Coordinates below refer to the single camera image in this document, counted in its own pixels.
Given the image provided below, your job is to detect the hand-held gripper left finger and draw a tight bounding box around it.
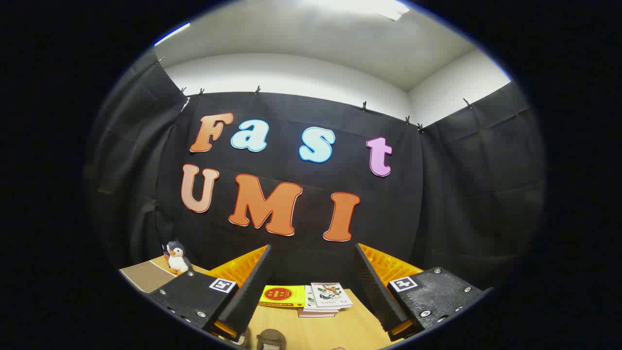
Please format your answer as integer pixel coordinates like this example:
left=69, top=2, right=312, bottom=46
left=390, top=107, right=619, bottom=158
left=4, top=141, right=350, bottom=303
left=148, top=245, right=272, bottom=343

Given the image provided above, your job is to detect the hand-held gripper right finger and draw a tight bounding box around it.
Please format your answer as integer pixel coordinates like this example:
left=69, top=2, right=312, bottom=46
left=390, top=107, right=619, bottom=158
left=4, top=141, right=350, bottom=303
left=354, top=243, right=487, bottom=342

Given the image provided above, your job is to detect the brown fuzzy shoe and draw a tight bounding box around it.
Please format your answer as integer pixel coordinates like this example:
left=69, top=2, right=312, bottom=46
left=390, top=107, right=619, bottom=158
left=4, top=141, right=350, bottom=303
left=256, top=329, right=288, bottom=350

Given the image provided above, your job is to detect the brown fabric storage box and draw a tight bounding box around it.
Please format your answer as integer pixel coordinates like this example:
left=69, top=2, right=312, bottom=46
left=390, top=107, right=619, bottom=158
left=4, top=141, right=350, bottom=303
left=120, top=256, right=195, bottom=294

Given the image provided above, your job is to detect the yellow book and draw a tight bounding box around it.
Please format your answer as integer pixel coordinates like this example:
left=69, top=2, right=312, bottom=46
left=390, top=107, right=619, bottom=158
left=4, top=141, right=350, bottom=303
left=258, top=285, right=307, bottom=308

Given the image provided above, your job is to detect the white illustrated book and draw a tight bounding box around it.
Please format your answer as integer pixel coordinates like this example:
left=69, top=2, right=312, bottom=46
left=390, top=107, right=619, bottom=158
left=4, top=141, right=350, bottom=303
left=311, top=282, right=353, bottom=309

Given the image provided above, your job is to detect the penguin plush toy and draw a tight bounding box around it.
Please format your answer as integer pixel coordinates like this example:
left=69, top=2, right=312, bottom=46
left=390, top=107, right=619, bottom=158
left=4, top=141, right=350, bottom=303
left=163, top=241, right=193, bottom=276

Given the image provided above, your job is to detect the ceiling light panel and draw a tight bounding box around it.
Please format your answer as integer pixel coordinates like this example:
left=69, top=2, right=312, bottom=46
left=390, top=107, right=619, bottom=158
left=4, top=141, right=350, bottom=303
left=373, top=0, right=412, bottom=21

